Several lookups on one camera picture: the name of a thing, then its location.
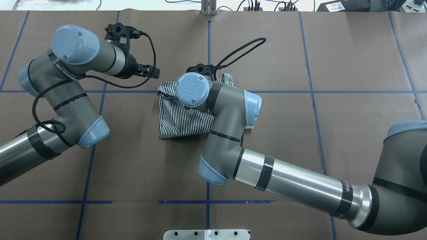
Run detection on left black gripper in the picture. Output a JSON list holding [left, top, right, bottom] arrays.
[[122, 54, 160, 79]]

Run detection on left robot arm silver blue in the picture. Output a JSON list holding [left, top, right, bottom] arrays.
[[0, 23, 160, 185]]

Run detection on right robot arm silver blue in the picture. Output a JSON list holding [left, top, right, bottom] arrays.
[[175, 73, 426, 240]]

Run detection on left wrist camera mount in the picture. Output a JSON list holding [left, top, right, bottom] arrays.
[[104, 22, 141, 53]]

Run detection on white central mounting post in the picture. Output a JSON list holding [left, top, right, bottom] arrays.
[[163, 228, 252, 240]]

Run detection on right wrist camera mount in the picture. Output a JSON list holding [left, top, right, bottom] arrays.
[[186, 63, 216, 81]]

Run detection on striped polo shirt white collar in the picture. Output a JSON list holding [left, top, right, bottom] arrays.
[[157, 73, 254, 140]]

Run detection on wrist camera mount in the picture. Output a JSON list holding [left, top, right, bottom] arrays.
[[104, 22, 141, 53], [186, 63, 216, 81]]

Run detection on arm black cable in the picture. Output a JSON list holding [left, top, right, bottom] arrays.
[[213, 37, 267, 70], [32, 30, 157, 134]]

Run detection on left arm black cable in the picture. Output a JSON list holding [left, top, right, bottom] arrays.
[[32, 30, 157, 134]]

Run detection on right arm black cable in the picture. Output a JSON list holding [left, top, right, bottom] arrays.
[[213, 37, 267, 70]]

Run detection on usb hub orange far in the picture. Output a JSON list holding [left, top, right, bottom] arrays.
[[242, 0, 262, 12]]

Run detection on aluminium frame post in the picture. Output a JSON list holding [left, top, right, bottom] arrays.
[[200, 0, 218, 16]]

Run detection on black box white label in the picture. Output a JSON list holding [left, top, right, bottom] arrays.
[[316, 0, 371, 12]]

